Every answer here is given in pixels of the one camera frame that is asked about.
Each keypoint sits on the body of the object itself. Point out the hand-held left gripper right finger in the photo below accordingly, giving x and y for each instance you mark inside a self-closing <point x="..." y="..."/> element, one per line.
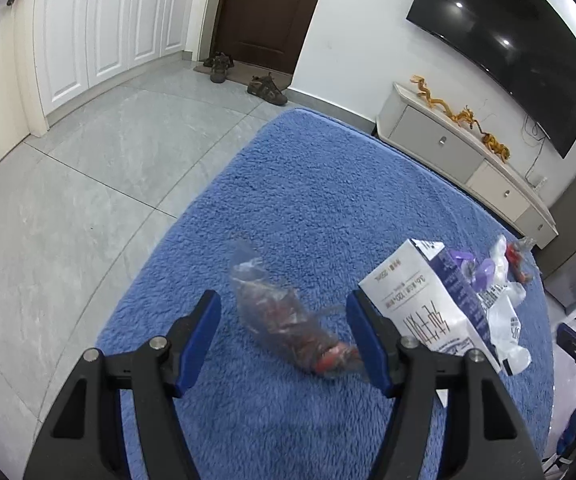
<point x="367" y="345"/>

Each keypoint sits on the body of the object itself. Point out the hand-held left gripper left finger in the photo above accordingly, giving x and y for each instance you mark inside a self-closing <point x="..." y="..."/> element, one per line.
<point x="198" y="350"/>

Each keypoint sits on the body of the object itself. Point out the white milk carton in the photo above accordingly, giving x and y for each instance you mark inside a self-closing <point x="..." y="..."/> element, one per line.
<point x="417" y="300"/>

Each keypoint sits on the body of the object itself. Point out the white and purple plastic bag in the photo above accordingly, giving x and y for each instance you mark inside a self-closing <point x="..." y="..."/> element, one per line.
<point x="505" y="325"/>

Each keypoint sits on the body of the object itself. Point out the reddish-brown snack wrapper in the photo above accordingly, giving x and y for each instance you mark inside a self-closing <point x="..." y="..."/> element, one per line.
<point x="278" y="315"/>

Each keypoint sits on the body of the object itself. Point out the clear wrapper with red contents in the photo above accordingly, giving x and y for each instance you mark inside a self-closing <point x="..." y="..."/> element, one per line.
<point x="517" y="260"/>

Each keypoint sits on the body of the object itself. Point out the blue fluffy rug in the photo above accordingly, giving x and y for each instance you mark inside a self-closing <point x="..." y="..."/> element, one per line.
<point x="318" y="200"/>

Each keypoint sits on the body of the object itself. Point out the white power strip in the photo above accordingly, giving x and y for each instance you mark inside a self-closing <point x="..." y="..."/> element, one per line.
<point x="537" y="181"/>

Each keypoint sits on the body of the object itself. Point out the grey and white television stand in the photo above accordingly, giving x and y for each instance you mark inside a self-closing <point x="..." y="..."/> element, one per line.
<point x="457" y="155"/>

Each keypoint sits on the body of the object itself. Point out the long golden dragon figurine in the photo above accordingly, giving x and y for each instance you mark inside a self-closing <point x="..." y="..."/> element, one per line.
<point x="442" y="105"/>

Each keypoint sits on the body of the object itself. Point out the brown shoe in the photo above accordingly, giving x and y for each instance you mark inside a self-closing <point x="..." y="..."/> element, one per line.
<point x="213" y="59"/>
<point x="221" y="70"/>
<point x="268" y="90"/>

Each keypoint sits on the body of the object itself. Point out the brown doormat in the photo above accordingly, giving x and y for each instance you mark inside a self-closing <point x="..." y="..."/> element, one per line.
<point x="248" y="72"/>

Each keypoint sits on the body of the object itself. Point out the white lower cabinet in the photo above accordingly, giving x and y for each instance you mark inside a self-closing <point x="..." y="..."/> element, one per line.
<point x="108" y="35"/>

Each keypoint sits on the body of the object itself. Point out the dark brown entrance door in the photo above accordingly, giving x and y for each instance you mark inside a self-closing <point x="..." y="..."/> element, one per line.
<point x="263" y="10"/>

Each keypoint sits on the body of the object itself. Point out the black wall television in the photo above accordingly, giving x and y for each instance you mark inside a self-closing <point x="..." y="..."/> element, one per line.
<point x="507" y="35"/>

